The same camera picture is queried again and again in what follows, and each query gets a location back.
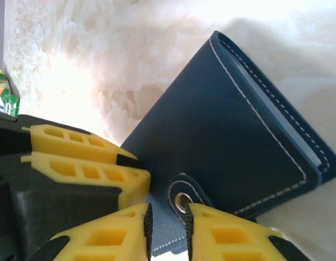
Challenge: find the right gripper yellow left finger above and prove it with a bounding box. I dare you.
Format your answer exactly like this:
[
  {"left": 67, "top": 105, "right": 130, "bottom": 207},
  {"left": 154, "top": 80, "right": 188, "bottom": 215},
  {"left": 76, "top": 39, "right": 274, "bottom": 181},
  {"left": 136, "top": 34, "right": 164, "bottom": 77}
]
[{"left": 28, "top": 202, "right": 154, "bottom": 261}]

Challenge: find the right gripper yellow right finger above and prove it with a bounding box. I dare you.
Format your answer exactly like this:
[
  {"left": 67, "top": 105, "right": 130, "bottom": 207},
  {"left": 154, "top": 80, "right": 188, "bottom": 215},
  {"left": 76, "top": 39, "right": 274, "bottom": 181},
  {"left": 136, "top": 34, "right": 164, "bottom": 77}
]
[{"left": 185, "top": 203, "right": 312, "bottom": 261}]

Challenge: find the navy leather card holder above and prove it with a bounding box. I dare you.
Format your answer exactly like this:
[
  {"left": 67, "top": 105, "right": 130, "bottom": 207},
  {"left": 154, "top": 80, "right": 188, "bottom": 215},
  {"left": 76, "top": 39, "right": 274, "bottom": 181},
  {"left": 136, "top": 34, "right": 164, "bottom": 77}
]
[{"left": 120, "top": 30, "right": 336, "bottom": 258}]

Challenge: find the green Fox's candy bag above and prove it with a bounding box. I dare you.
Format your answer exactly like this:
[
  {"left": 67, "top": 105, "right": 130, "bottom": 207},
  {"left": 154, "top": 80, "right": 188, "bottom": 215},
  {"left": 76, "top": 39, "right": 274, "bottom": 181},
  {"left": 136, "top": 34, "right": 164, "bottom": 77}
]
[{"left": 0, "top": 63, "right": 21, "bottom": 118}]

